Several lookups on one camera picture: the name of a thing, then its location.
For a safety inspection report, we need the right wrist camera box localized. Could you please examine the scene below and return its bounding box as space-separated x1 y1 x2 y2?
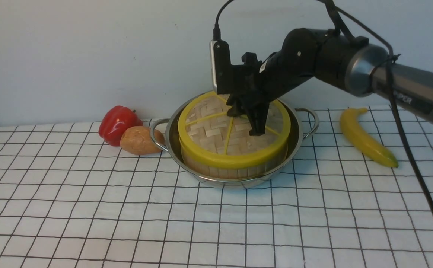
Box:
210 40 252 95

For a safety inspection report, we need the red bell pepper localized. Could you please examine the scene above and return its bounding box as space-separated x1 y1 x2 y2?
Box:
98 105 143 147

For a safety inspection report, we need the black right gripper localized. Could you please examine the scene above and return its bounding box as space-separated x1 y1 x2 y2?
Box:
227 52 314 136

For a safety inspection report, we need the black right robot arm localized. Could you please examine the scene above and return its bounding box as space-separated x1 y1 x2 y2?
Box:
210 28 433 136

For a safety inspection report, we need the white checkered tablecloth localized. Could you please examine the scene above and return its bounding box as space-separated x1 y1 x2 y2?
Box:
0 106 433 268

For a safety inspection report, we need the bamboo steamer basket yellow rim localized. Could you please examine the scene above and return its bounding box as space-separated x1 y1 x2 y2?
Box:
182 144 288 180

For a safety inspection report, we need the bamboo steamer lid yellow rim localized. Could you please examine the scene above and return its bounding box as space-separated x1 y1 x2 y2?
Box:
178 91 291 173

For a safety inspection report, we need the brown potato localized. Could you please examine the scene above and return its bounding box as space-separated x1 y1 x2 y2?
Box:
120 126 162 155

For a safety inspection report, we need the yellow banana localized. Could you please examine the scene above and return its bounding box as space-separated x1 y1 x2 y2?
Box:
340 108 399 168

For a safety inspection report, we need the stainless steel pot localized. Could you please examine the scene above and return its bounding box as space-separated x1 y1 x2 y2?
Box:
150 94 319 189

